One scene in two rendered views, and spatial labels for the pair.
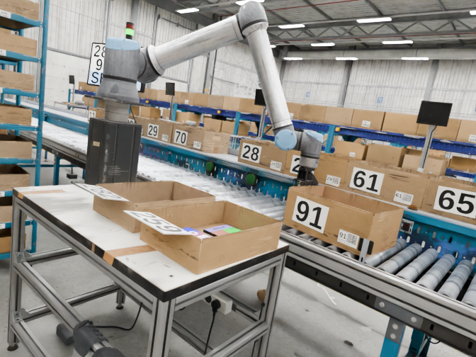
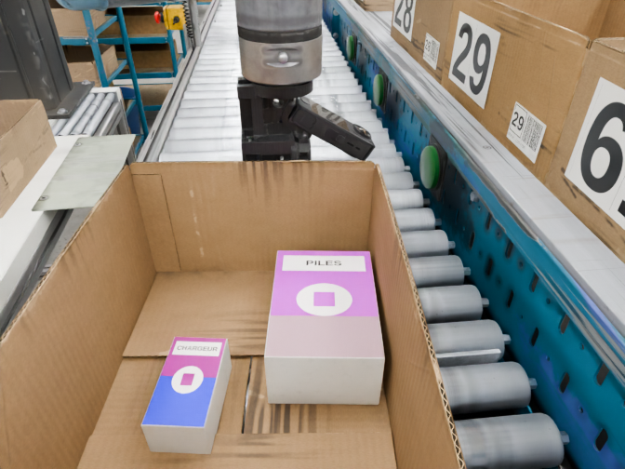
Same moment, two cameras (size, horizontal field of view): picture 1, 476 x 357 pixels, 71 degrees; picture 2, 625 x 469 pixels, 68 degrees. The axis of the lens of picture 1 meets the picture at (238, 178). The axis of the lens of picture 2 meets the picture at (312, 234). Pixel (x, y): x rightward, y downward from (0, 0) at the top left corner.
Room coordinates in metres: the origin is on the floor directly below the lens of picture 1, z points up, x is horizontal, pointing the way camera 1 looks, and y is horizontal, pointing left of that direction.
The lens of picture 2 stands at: (1.24, -0.71, 1.16)
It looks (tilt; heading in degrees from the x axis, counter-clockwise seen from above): 35 degrees down; 44
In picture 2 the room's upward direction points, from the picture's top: straight up
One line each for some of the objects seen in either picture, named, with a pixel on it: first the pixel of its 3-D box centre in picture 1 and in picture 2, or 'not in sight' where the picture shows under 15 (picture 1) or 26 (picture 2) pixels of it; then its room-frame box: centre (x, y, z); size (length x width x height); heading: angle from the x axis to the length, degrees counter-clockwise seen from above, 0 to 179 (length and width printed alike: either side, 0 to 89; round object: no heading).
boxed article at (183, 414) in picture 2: not in sight; (192, 392); (1.36, -0.44, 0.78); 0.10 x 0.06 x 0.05; 41
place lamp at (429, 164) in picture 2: not in sight; (428, 167); (1.86, -0.38, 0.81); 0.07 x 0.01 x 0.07; 50
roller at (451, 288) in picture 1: (456, 280); not in sight; (1.15, -0.85, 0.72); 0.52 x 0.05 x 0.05; 140
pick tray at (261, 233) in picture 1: (213, 229); not in sight; (1.06, 0.05, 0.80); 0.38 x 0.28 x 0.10; 140
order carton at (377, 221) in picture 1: (341, 215); (239, 341); (1.40, -0.47, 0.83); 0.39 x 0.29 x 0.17; 45
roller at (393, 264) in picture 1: (400, 259); not in sight; (1.28, -0.70, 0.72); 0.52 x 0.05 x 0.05; 140
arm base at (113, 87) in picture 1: (119, 88); not in sight; (1.57, 0.61, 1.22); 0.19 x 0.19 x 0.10
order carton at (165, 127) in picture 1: (171, 132); not in sight; (3.04, 0.67, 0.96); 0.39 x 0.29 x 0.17; 49
